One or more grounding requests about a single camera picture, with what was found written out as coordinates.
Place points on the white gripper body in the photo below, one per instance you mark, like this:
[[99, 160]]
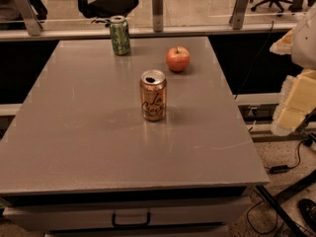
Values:
[[305, 43]]

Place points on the metal rail bracket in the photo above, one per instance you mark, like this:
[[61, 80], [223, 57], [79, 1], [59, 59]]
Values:
[[237, 18], [33, 13], [157, 15]]

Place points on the grey drawer cabinet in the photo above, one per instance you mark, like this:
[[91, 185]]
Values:
[[188, 217]]

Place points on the orange LaCroix can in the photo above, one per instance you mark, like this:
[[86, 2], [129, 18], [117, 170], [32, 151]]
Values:
[[153, 94]]

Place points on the black power adapter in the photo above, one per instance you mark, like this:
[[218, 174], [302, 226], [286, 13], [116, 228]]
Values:
[[279, 169]]

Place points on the green soda can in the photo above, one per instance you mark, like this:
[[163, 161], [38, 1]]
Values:
[[119, 35]]

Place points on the right metal rail bracket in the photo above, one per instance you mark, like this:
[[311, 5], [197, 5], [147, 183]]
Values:
[[237, 18]]

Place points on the black shoe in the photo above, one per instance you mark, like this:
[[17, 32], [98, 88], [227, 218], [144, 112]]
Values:
[[307, 208]]

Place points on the red apple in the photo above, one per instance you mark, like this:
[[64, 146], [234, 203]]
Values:
[[178, 58]]

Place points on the left metal rail bracket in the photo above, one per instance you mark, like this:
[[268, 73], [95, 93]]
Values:
[[33, 13]]

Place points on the black drawer handle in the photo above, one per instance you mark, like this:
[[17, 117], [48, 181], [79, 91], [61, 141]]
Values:
[[123, 220]]

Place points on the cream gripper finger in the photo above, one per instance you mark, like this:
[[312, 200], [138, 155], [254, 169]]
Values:
[[297, 100], [283, 45]]

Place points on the middle metal rail bracket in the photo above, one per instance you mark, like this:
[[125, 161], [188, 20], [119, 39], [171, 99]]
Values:
[[157, 15]]

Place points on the black office chair near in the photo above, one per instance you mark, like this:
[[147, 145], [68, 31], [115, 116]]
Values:
[[106, 8]]

